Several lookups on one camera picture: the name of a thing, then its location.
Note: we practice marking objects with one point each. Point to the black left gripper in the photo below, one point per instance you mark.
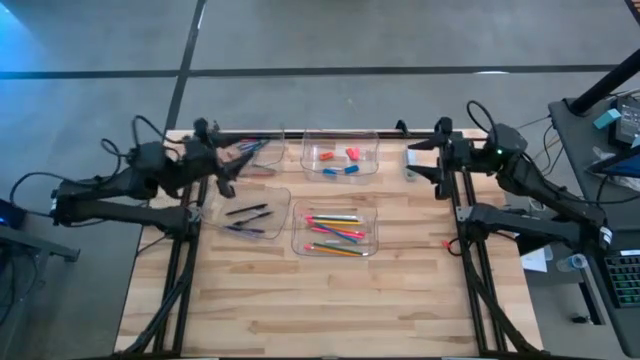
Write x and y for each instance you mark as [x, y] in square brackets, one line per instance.
[200, 155]

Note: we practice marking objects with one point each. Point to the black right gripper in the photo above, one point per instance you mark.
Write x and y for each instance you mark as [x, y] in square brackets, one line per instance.
[460, 155]

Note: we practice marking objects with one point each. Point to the red marker pen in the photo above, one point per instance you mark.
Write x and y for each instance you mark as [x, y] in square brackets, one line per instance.
[261, 172]

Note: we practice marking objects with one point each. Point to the purple pen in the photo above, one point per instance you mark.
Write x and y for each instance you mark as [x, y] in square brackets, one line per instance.
[246, 145]
[245, 230]

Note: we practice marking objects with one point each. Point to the small blue eraser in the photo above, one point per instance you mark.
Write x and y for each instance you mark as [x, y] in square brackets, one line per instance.
[329, 172]

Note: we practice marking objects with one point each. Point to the yellow pencil pink eraser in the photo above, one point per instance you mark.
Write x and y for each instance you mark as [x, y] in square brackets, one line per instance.
[332, 222]

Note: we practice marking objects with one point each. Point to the blue pencil pink eraser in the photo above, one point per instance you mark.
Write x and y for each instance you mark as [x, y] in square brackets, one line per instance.
[337, 233]

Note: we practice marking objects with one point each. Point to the orange pencil pink eraser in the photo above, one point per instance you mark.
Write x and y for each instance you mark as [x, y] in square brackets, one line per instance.
[327, 249]

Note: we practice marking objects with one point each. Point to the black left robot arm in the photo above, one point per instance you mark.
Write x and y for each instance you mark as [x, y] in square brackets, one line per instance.
[115, 212]

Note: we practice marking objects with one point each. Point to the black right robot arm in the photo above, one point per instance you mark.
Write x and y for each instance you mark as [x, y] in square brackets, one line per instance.
[540, 190]

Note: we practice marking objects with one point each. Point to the dark blue marker pen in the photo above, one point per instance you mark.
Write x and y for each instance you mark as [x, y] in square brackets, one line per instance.
[251, 149]

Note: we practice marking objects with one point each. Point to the blue crayon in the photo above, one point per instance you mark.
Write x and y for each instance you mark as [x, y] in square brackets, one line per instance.
[258, 145]

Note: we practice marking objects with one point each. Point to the clear plastic bin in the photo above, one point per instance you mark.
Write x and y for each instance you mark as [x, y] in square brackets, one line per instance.
[300, 240]
[280, 200]
[275, 160]
[315, 145]

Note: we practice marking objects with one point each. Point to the black clamp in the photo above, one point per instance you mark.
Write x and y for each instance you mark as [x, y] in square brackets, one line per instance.
[402, 127]

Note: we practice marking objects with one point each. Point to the red clip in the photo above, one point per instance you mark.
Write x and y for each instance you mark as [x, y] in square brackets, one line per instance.
[445, 245]

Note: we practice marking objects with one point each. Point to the green pencil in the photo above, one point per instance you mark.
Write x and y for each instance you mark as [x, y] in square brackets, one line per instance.
[345, 248]

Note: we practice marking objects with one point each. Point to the black metal bar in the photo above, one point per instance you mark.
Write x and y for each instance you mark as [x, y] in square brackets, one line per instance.
[530, 245]

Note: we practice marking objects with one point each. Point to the grey side desk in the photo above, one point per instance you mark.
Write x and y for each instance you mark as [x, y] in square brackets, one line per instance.
[570, 120]

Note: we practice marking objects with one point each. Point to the white paper sheet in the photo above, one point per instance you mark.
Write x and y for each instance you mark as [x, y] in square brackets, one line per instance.
[535, 261]

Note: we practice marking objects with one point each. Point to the clear water bottle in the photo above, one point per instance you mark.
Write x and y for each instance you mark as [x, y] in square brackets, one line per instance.
[572, 262]

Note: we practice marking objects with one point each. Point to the teal box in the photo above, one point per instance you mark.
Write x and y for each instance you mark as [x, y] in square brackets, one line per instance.
[607, 119]

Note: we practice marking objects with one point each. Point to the black pole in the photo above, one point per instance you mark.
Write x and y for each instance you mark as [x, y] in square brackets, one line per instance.
[605, 82]

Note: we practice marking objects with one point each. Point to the black laptop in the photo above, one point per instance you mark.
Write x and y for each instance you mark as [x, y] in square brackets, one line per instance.
[625, 167]

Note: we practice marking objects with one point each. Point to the black electronics box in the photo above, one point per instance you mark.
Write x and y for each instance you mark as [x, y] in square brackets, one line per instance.
[629, 122]

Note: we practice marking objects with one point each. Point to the small black floor object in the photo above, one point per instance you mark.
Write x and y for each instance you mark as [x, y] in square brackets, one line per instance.
[580, 318]

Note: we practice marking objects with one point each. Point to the grey metal table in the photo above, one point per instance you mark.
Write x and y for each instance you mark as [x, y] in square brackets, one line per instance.
[30, 240]

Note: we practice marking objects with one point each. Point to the backlit black keyboard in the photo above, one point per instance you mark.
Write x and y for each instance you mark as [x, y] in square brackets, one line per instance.
[625, 280]

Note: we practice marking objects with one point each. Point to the black box with blue light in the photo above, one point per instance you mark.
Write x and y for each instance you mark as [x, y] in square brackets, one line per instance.
[11, 215]

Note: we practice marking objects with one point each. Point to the black aluminium frame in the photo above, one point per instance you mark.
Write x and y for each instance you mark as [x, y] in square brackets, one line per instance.
[325, 135]

